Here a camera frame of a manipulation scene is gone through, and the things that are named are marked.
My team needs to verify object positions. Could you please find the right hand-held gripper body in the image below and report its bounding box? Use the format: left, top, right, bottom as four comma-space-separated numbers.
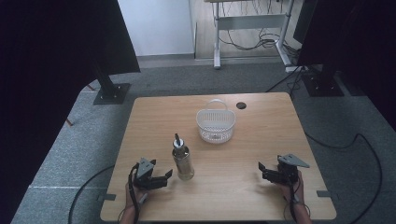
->
262, 153, 311, 186

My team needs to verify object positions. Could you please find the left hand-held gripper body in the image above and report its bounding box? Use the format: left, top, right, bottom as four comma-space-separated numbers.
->
134, 157, 169, 191

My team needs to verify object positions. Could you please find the person's right hand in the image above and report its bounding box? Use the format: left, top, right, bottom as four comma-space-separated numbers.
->
279, 170, 305, 205

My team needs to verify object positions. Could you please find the person's left hand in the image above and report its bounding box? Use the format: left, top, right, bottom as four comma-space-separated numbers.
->
124, 183, 149, 210

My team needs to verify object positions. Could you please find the glass oil bottle with pourer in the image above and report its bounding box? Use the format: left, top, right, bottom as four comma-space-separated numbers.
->
171, 133, 196, 182

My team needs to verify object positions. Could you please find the white plastic basket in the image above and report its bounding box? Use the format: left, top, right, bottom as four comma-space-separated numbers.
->
195, 98, 237, 145

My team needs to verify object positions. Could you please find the black curtain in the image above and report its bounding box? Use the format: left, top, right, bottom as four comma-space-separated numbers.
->
0, 0, 141, 224
297, 0, 396, 132

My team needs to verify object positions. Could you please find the dark monitor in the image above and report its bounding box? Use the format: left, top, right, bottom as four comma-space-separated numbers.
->
292, 0, 319, 45

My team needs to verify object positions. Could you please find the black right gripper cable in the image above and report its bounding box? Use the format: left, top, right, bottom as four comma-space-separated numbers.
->
282, 182, 311, 222

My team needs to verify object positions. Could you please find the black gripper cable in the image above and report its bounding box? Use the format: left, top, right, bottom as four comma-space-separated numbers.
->
127, 163, 140, 224
282, 182, 311, 222

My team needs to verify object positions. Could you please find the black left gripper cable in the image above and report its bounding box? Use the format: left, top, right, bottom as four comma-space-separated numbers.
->
127, 163, 140, 224

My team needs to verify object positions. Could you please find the black floor cable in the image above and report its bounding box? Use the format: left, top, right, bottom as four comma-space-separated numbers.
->
67, 163, 116, 224
304, 132, 384, 224

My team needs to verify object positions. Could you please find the black stand with base plate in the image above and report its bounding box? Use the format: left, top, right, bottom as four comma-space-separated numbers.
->
301, 63, 346, 98
90, 59, 132, 106

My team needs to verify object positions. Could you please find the tangle of black cables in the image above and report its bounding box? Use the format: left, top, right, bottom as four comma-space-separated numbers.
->
218, 0, 303, 52

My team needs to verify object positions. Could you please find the white metal desk frame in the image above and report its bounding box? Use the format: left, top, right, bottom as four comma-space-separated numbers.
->
205, 0, 295, 70

